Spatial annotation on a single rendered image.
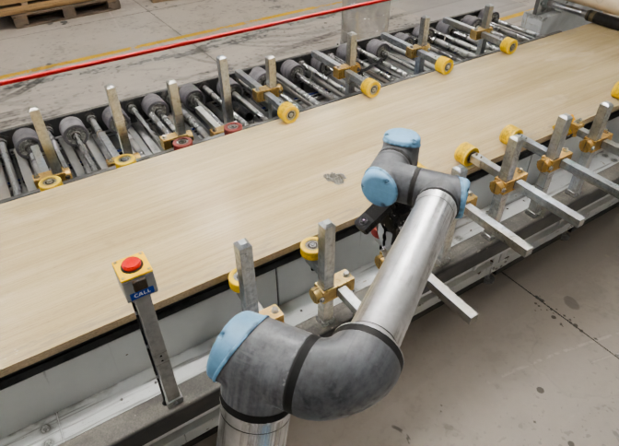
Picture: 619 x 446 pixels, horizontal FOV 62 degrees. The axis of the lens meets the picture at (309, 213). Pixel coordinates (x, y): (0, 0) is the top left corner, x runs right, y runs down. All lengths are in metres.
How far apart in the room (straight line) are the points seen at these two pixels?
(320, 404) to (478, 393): 1.77
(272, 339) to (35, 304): 1.02
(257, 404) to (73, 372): 0.95
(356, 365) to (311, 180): 1.26
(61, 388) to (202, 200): 0.73
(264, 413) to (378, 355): 0.18
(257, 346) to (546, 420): 1.88
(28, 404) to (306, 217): 0.98
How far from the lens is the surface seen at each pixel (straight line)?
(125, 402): 1.71
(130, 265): 1.17
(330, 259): 1.47
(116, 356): 1.67
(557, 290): 3.00
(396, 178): 1.16
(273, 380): 0.74
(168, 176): 2.02
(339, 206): 1.79
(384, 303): 0.83
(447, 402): 2.41
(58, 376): 1.66
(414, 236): 0.97
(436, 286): 1.61
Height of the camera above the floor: 2.01
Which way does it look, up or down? 39 degrees down
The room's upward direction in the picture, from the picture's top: 1 degrees counter-clockwise
